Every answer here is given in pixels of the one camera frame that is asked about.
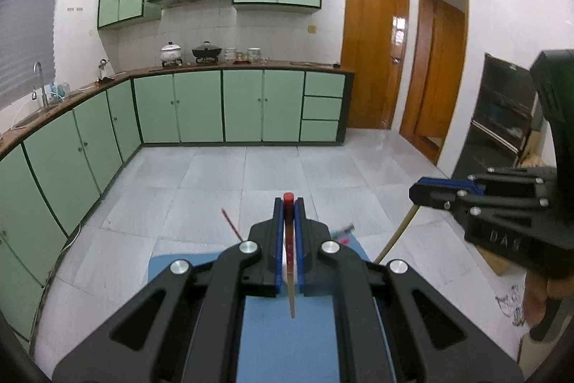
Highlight black glass-front cabinet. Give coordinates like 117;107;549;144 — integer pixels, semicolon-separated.
451;53;545;186

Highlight pale plain wooden chopstick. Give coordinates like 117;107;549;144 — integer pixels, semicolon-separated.
373;206;420;265

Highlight black wok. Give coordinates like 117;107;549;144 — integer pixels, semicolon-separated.
192;41;223;64

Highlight closed wooden door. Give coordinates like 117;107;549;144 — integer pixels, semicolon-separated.
341;0;410;131

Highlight green lower kitchen cabinets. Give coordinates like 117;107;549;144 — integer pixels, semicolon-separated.
0;68;355;343

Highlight red floral wooden chopstick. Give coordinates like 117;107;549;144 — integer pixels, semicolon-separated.
283;192;297;318

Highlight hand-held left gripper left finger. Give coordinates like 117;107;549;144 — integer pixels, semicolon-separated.
53;197;285;383

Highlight red white-striped wooden chopstick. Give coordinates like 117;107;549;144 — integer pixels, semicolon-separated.
221;208;245;241

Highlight white cooking pot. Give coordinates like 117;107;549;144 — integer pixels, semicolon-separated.
160;42;183;67

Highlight chrome sink faucet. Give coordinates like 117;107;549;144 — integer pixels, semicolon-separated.
31;61;51;108

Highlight grey window blind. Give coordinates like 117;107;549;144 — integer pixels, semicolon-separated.
0;0;72;111

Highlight person's right hand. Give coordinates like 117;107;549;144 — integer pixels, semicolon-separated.
524;274;561;326

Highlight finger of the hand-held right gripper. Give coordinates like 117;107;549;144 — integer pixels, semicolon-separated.
409;167;557;209
448;195;559;278

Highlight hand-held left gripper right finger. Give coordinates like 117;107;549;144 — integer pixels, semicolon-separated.
296;198;523;383

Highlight blue tablecloth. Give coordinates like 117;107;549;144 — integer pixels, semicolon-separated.
148;238;373;383

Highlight open wooden door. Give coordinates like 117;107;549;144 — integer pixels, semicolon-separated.
399;0;471;167

